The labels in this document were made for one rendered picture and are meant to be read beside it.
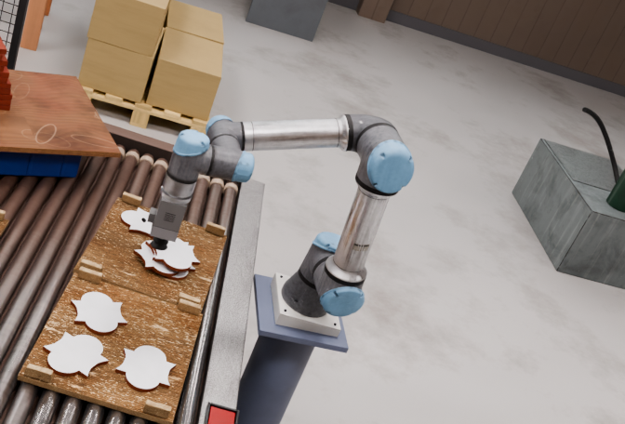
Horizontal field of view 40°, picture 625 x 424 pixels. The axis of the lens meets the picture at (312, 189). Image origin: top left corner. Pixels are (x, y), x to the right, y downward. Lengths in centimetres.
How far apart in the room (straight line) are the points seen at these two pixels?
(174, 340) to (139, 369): 16
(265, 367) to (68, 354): 76
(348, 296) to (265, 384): 49
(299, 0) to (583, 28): 373
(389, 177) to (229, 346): 61
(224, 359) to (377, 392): 173
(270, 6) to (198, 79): 262
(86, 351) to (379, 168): 81
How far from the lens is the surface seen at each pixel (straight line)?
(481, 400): 416
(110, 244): 245
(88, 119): 283
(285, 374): 261
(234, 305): 240
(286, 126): 216
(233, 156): 203
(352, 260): 225
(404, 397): 392
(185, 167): 200
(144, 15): 497
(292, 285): 249
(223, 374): 218
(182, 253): 241
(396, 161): 208
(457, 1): 952
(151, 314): 224
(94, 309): 219
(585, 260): 567
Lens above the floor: 231
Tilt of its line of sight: 26 degrees down
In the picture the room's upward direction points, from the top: 22 degrees clockwise
